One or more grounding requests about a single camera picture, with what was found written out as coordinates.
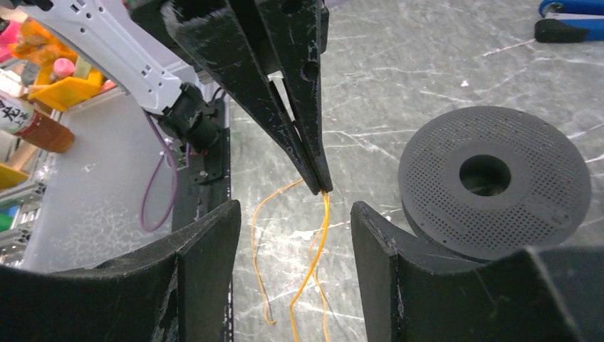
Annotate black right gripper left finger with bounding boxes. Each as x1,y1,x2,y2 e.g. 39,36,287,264
1,200,241,341

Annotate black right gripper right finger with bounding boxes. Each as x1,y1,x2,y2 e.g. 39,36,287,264
350,202,603,341

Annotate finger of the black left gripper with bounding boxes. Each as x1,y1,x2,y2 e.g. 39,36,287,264
255,1,333,193
162,1,306,182

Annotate long yellow cable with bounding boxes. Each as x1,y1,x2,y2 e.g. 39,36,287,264
250,178,333,342

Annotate dark grey perforated spool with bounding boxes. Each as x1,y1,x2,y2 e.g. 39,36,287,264
398,106,592,261

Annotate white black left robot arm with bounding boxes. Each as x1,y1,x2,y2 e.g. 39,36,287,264
1,1,333,193

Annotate yellow storage bin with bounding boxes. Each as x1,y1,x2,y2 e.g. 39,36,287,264
9,19,105,111

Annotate brown tea bottle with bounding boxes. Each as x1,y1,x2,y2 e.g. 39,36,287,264
1,91,75,153

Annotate blue and black stapler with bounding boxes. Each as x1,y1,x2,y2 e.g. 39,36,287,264
534,0,603,43

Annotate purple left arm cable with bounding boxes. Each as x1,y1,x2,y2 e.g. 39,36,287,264
139,110,192,233

